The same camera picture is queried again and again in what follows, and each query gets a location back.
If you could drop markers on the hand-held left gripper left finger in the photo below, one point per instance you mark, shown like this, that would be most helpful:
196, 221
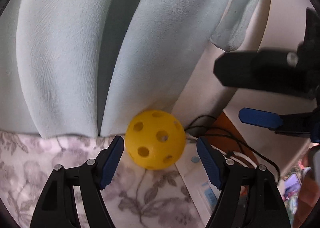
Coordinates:
112, 163

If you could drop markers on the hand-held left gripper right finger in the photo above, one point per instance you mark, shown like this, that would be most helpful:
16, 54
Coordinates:
208, 165

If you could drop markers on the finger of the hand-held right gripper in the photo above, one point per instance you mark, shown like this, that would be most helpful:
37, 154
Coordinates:
260, 118
250, 70

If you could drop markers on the yellow perforated plastic ball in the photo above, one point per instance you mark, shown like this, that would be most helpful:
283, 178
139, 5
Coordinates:
152, 140

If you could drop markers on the floral cloth covered desktop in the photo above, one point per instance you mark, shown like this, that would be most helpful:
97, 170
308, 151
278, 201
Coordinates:
140, 200

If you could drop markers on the white power strip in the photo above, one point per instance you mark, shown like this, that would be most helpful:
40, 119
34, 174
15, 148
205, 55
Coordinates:
195, 175

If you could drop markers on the brown wooden furniture edge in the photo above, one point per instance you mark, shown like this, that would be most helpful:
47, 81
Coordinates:
225, 123

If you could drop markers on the smartphone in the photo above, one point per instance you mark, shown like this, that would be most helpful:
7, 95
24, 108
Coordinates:
292, 183

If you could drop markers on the pale green curtain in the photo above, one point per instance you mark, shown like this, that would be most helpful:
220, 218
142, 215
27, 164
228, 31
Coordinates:
75, 55

